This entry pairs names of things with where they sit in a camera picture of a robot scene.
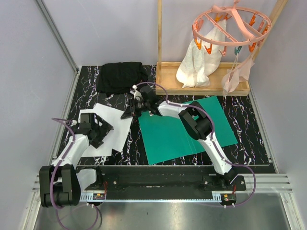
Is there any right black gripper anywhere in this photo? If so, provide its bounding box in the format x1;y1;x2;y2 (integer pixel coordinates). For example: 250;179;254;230
121;98;150;121

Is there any white paper sheet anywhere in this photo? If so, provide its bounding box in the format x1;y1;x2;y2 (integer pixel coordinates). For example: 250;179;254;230
78;108;113;157
94;103;132;152

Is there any green file folder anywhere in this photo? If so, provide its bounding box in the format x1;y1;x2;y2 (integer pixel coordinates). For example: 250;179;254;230
139;96;238;165

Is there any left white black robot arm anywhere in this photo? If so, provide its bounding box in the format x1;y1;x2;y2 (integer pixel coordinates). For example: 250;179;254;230
39;113;114;209

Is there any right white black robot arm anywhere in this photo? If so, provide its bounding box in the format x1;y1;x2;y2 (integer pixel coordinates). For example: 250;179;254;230
120;82;238;190

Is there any black folded cloth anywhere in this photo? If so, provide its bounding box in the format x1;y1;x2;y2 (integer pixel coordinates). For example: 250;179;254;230
96;62;148;95

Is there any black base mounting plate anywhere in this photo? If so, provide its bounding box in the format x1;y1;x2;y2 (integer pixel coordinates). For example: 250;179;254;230
81;168;247;203

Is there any white hanging towel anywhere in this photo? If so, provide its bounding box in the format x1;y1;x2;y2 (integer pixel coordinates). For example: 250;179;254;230
176;19;228;89

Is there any pink hanging mesh cloth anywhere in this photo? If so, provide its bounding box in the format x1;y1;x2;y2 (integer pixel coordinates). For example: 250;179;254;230
221;53;254;96

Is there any pink round clip hanger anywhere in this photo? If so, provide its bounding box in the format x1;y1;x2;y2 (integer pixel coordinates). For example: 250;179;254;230
192;0;273;56

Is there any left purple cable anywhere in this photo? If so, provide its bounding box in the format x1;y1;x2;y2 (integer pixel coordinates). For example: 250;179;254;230
49;117;103;228

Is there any wooden rack frame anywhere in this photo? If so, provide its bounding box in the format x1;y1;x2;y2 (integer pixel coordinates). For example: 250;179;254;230
156;0;286;96

